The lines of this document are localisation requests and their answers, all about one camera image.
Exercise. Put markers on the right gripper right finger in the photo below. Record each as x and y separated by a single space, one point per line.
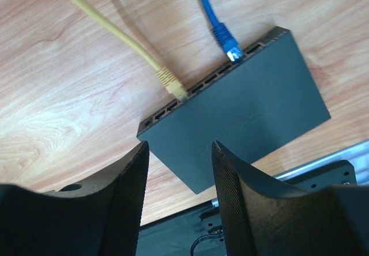
262 215

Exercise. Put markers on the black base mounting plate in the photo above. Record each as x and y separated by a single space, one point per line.
179 237

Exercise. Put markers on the aluminium front rail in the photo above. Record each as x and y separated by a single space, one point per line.
356 154

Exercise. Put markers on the black network switch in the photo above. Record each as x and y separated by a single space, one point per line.
253 107

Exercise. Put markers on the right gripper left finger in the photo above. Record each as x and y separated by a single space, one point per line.
99 215

